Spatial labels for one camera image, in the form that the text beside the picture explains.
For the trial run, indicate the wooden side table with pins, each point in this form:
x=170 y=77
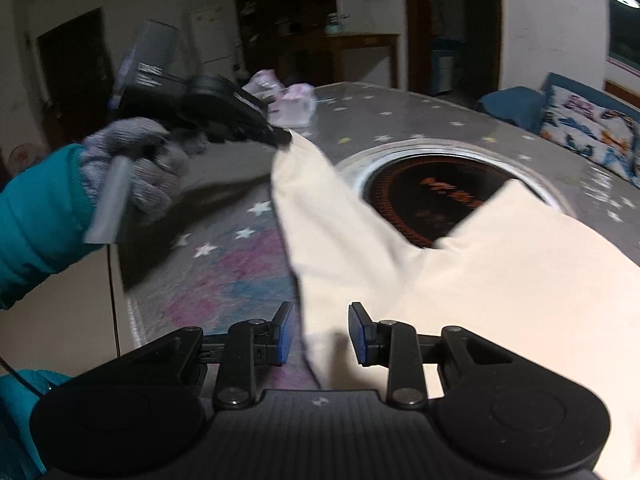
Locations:
x=345 y=55

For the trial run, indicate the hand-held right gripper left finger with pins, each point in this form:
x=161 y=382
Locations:
x=285 y=332

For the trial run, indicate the person's left forearm teal sleeve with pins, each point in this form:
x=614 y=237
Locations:
x=37 y=220

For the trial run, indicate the star-print grey tablecloth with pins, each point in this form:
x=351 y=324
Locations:
x=280 y=240

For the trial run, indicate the round black induction cooker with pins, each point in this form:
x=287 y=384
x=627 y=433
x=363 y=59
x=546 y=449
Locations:
x=425 y=200

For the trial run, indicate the pink plastic bag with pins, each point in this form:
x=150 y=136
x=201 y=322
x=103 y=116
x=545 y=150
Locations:
x=285 y=100

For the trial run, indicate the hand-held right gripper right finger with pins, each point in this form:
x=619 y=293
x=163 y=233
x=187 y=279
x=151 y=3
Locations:
x=358 y=332

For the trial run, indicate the white refrigerator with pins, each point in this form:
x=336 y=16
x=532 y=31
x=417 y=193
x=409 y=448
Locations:
x=210 y=35

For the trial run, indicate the patterned cushion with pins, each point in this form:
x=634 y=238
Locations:
x=585 y=130

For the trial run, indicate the cream cloth garment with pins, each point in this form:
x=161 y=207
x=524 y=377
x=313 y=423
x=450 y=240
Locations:
x=430 y=280

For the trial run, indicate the blue sofa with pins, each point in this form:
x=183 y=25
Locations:
x=520 y=105

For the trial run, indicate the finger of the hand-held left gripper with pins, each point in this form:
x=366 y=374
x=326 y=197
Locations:
x=265 y=127

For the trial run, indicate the blue water dispenser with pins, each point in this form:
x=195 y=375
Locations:
x=442 y=67

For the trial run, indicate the person's left hand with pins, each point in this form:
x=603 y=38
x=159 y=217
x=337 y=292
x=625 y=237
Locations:
x=145 y=165

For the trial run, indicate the dark wooden door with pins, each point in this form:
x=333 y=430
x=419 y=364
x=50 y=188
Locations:
x=75 y=77

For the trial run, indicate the dark wooden shelf cabinet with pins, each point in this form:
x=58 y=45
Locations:
x=285 y=10

